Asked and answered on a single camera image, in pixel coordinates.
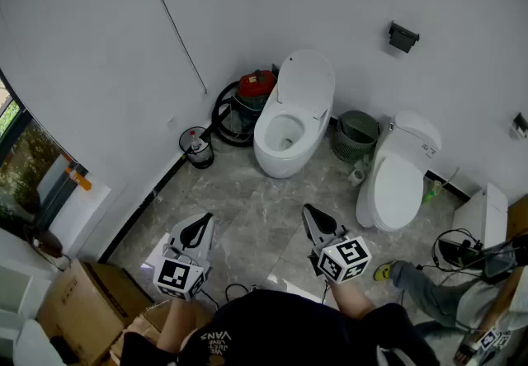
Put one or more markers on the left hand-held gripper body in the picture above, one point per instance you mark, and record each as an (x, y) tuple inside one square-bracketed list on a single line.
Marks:
[(179, 275)]

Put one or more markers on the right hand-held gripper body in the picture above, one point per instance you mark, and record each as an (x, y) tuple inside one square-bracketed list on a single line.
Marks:
[(344, 259)]

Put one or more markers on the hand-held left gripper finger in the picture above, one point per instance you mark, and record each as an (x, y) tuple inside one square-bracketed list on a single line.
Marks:
[(209, 240), (177, 234)]

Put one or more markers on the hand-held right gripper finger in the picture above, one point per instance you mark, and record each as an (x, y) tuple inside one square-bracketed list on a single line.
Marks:
[(328, 228), (309, 226)]

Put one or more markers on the person's right forearm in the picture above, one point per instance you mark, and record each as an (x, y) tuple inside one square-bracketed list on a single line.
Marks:
[(348, 298)]

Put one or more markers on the another person's forearm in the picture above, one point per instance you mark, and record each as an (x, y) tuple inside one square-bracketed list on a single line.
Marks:
[(501, 302)]

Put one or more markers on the person's left forearm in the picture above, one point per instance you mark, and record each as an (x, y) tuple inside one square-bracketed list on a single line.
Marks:
[(177, 323)]

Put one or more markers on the white toilet brush holder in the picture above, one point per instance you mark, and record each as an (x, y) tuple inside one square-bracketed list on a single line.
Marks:
[(355, 176)]

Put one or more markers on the white round toilet bowl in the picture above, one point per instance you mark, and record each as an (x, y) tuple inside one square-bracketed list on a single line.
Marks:
[(280, 164)]

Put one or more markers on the white toilet with tank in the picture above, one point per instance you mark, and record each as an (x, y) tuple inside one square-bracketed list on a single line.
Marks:
[(396, 191)]

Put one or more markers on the white tankless toilet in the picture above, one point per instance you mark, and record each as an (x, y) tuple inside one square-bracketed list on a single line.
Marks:
[(491, 212)]

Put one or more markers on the black mesh wastebasket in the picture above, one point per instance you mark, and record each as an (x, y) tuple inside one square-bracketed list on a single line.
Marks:
[(204, 160)]

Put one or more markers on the grey-green slatted basket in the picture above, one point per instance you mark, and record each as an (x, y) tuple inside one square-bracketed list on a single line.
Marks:
[(350, 146)]

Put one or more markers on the person's black shirt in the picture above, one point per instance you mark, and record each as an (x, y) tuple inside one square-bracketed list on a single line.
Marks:
[(280, 327)]

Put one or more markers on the clear bottle with red cap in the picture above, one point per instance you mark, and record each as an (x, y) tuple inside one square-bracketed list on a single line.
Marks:
[(194, 142)]

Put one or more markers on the large closed cardboard box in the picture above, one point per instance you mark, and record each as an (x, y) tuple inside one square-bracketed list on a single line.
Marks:
[(82, 306)]

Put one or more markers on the green bottle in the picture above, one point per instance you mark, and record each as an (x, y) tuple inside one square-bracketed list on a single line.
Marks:
[(431, 193)]

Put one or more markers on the orange tag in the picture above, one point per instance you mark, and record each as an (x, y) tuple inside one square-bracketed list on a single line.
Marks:
[(80, 182)]

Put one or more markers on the white cabinet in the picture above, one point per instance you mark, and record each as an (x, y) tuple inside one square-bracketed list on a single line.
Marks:
[(16, 290)]

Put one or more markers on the dark framed window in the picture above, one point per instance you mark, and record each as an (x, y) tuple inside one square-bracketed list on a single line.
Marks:
[(24, 158)]

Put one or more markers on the white wall socket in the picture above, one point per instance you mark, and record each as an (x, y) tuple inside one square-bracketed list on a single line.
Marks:
[(172, 123)]

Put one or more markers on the black wall paper holder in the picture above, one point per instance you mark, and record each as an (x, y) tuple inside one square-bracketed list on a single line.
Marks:
[(402, 39)]

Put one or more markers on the small black wall holder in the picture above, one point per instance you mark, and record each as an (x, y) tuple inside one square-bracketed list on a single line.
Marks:
[(520, 122)]

